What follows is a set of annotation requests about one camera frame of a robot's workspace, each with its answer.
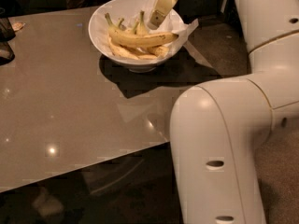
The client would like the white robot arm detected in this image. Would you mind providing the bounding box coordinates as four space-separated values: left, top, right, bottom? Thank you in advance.
170 0 299 224

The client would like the black mesh container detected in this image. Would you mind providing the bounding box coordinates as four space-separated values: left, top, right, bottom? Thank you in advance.
0 7 15 65

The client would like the small tan object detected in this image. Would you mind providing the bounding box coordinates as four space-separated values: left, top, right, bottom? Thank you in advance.
12 22 25 32

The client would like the white paper liner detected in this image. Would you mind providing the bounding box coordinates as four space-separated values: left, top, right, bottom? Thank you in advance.
93 0 200 60

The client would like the white ceramic bowl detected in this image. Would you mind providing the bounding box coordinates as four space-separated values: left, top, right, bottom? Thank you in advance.
88 0 186 74

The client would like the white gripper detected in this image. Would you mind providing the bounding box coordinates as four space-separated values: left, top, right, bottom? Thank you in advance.
148 0 178 29

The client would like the right spotted yellow banana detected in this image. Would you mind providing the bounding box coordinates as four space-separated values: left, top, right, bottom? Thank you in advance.
136 10 169 58

